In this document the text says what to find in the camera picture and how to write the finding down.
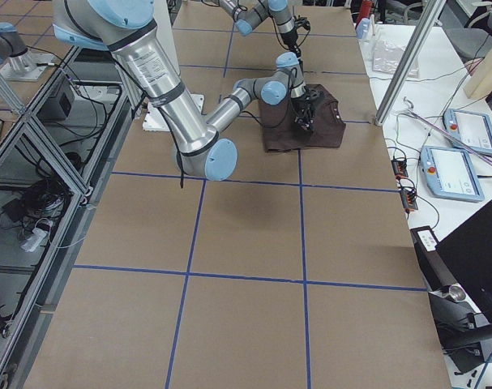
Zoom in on red cylinder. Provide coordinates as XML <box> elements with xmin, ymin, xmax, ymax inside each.
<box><xmin>358</xmin><ymin>0</ymin><xmax>373</xmax><ymax>20</ymax></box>

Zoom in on clear plastic bag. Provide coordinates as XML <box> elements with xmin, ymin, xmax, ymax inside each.
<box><xmin>372</xmin><ymin>40</ymin><xmax>406</xmax><ymax>74</ymax></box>

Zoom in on black laptop monitor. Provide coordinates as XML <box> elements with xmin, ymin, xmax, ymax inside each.
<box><xmin>436</xmin><ymin>200</ymin><xmax>492</xmax><ymax>323</ymax></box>

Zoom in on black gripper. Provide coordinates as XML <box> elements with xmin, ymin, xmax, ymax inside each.
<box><xmin>280</xmin><ymin>28</ymin><xmax>302</xmax><ymax>63</ymax></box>
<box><xmin>292</xmin><ymin>96</ymin><xmax>314</xmax><ymax>132</ymax></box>

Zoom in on blue teach pendant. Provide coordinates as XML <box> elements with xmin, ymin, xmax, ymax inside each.
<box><xmin>420</xmin><ymin>146</ymin><xmax>485</xmax><ymax>203</ymax></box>
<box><xmin>443</xmin><ymin>109</ymin><xmax>492</xmax><ymax>156</ymax></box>

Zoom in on near blue teach pendant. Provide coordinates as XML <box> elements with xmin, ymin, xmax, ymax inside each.
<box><xmin>420</xmin><ymin>146</ymin><xmax>485</xmax><ymax>203</ymax></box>

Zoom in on aluminium frame rack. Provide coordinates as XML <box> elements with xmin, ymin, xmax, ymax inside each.
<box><xmin>0</xmin><ymin>47</ymin><xmax>142</xmax><ymax>388</ymax></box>

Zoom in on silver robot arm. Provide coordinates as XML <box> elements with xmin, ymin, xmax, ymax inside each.
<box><xmin>202</xmin><ymin>0</ymin><xmax>311</xmax><ymax>64</ymax></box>
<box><xmin>53</xmin><ymin>1</ymin><xmax>317</xmax><ymax>181</ymax></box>

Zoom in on dark brown t-shirt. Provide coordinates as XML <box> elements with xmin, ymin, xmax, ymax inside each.
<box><xmin>259</xmin><ymin>84</ymin><xmax>346</xmax><ymax>152</ymax></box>

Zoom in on far blue teach pendant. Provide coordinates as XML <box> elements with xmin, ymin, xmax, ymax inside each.
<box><xmin>443</xmin><ymin>109</ymin><xmax>492</xmax><ymax>156</ymax></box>

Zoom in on aluminium frame post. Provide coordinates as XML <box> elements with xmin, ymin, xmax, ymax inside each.
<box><xmin>374</xmin><ymin>0</ymin><xmax>447</xmax><ymax>126</ymax></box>

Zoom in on tangled black floor cables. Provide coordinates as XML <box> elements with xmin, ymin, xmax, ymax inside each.
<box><xmin>0</xmin><ymin>153</ymin><xmax>84</xmax><ymax>252</ymax></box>

